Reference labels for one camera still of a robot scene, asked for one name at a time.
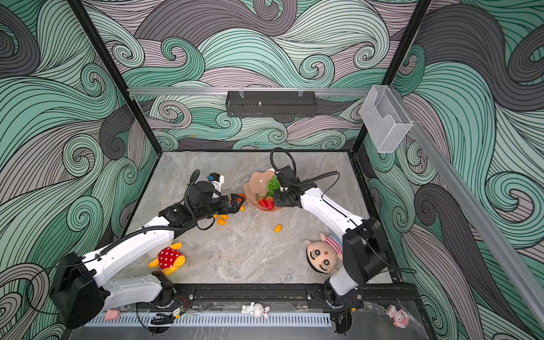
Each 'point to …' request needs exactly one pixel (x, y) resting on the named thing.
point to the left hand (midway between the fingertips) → (237, 198)
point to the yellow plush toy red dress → (169, 259)
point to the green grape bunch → (273, 185)
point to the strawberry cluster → (268, 202)
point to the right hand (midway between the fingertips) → (280, 199)
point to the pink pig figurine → (399, 317)
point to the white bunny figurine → (256, 309)
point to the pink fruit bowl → (257, 185)
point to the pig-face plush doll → (322, 255)
